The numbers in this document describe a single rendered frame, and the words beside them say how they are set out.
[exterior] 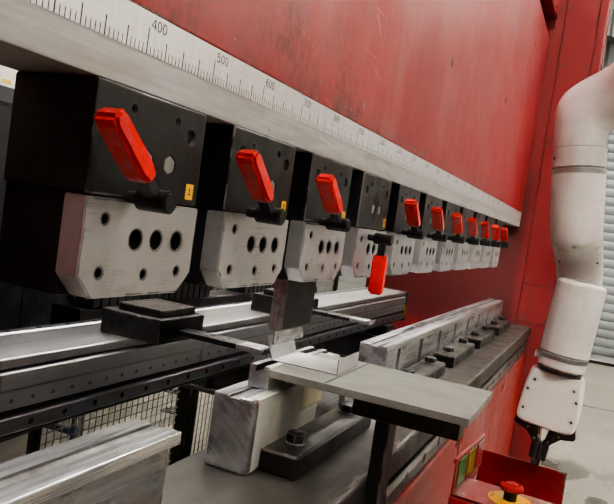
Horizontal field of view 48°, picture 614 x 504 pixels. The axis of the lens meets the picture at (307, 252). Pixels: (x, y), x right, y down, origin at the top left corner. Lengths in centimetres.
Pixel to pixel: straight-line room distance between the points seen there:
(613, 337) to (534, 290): 560
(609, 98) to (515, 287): 187
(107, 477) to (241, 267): 25
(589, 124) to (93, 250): 94
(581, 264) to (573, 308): 11
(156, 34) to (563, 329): 90
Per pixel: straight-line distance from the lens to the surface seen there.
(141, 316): 106
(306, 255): 89
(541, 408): 131
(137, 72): 58
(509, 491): 126
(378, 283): 110
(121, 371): 108
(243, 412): 89
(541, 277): 306
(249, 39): 72
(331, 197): 86
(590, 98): 129
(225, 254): 71
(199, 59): 65
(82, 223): 53
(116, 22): 56
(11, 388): 92
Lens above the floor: 121
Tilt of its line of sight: 3 degrees down
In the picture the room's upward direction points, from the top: 8 degrees clockwise
